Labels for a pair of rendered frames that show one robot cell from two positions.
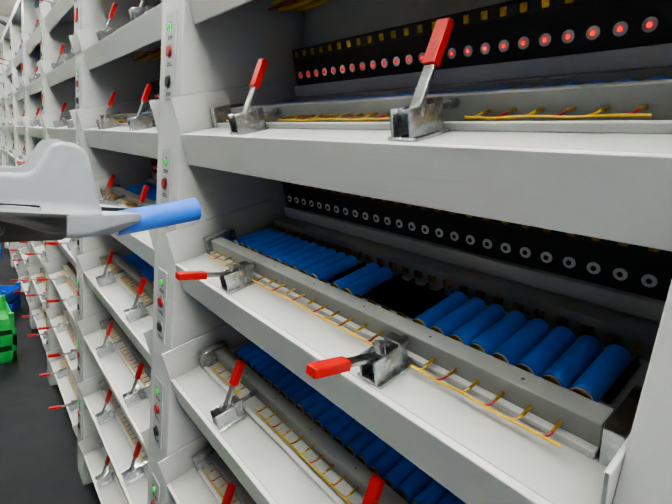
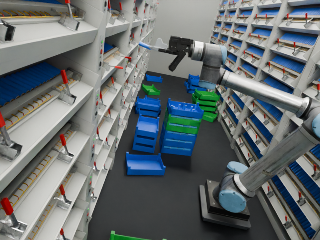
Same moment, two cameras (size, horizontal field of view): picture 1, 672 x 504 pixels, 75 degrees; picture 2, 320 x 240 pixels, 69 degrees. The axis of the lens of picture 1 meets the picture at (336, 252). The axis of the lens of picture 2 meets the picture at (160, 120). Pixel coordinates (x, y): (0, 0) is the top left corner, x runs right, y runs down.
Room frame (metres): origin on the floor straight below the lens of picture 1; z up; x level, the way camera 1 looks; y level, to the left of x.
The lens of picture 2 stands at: (1.18, 0.97, 1.16)
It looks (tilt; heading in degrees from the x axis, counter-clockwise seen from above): 24 degrees down; 217
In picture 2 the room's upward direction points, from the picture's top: 12 degrees clockwise
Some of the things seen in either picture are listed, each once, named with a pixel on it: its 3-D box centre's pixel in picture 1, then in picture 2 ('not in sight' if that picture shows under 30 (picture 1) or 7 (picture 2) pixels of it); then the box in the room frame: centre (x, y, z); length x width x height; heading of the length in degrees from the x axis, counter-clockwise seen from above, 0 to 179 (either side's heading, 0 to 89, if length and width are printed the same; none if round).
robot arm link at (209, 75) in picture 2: not in sight; (209, 76); (0.10, 0.40, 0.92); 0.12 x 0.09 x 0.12; 21
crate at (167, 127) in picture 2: not in sight; (180, 123); (-0.52, -0.08, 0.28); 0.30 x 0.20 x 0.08; 137
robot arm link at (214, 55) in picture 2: not in sight; (213, 54); (0.11, 0.39, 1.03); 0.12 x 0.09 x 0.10; 131
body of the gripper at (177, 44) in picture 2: not in sight; (179, 46); (0.22, 0.27, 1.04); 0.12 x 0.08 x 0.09; 131
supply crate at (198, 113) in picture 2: not in sight; (185, 107); (-0.52, -0.08, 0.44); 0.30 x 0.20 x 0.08; 137
